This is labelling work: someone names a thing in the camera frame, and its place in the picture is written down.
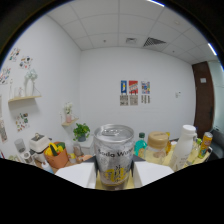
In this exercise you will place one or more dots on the gripper right finger white block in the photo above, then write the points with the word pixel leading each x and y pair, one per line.
pixel 150 173

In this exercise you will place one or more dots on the gripper left finger white block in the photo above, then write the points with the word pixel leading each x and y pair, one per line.
pixel 78 175

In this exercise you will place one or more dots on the soda water can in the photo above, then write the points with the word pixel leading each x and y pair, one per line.
pixel 113 156

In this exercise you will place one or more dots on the glass jar with cork lid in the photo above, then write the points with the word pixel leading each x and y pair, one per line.
pixel 156 146

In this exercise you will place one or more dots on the orange basket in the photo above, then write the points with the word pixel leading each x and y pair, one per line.
pixel 56 158

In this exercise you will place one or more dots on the teal liquid bottle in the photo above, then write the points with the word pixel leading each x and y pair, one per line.
pixel 140 146

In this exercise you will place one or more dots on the green potted plant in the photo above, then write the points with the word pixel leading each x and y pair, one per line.
pixel 81 130

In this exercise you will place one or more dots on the white appliance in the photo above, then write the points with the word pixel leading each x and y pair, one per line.
pixel 39 143

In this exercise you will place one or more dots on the clear bottle with green cap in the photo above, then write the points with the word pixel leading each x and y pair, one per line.
pixel 196 151

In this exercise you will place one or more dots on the pink vase with flowers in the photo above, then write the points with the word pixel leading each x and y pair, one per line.
pixel 68 115

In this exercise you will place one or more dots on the black and white poster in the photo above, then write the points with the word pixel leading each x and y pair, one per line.
pixel 145 99
pixel 133 100
pixel 124 100

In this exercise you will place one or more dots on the multicolour poster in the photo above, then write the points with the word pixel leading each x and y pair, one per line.
pixel 145 87

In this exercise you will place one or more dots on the red poster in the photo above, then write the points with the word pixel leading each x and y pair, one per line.
pixel 133 87

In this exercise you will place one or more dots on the blue poster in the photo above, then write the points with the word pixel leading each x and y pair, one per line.
pixel 123 87

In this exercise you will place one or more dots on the white vase with flowers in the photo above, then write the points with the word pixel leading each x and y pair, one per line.
pixel 30 85

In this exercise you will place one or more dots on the ceiling air vent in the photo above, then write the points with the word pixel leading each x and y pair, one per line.
pixel 154 41

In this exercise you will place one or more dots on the square ceiling diffuser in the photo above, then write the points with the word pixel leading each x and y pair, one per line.
pixel 131 40

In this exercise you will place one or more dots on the small wooden wall shelf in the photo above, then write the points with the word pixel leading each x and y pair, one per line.
pixel 70 121

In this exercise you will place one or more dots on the colourful wall picture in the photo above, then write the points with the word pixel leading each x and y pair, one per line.
pixel 22 121

